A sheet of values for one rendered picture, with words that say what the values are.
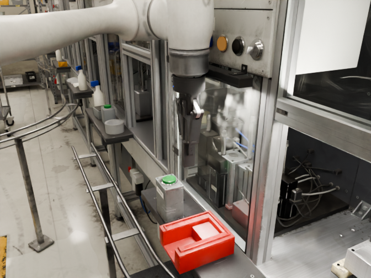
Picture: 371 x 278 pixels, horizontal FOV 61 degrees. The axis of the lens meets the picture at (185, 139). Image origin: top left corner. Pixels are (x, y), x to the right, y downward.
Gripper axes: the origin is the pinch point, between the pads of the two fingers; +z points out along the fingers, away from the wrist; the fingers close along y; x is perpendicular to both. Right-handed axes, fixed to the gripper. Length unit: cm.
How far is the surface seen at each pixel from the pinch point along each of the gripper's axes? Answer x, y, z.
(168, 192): 4.2, 4.5, 13.5
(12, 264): 75, 111, 117
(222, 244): -4.0, -13.5, 19.7
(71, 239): 39, 122, 117
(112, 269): 19, 47, 79
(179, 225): 4.1, -4.2, 18.7
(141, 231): 10.6, 14.8, 33.6
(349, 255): -23.8, -32.0, 13.0
